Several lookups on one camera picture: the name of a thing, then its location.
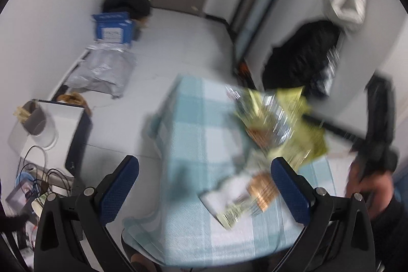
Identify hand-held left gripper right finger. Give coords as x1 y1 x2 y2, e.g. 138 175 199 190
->
270 157 377 272

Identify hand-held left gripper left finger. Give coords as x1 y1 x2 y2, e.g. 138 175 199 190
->
33 155 140 272

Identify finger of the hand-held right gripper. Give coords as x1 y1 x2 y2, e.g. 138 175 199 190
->
301 113 364 148

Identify yellow snack packet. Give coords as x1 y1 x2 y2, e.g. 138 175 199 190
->
226 85 329 171

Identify white packet red dotted print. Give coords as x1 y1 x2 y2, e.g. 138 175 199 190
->
199 172 282 230

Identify person's right forearm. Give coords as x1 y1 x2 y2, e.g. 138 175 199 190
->
370 191 408 272

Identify person's right hand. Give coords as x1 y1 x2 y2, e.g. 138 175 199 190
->
345 160 396 219

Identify silver folded umbrella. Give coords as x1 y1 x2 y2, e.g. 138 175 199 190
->
314 47 340 96

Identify white box dark blue side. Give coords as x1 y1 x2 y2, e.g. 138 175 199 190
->
20 99 94 177

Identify blue checked tablecloth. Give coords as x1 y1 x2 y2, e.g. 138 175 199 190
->
122 74 336 268

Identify black hanging coat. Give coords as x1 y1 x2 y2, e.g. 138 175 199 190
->
262 20 342 98

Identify clear plastic container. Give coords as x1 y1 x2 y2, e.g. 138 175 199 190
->
8 119 60 152

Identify brown wrapper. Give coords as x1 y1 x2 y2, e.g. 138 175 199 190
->
57 93 92 116

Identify grey cup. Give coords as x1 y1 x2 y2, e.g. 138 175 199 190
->
23 101 49 136

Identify grey plastic mailer bag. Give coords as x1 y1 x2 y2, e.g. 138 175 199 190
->
65 43 136 99

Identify blue cardboard box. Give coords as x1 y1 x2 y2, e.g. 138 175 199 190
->
91 12 138 47

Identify black clothes pile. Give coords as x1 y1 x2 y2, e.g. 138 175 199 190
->
101 0 152 21

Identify black cables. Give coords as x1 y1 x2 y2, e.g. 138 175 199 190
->
18 145 75 198

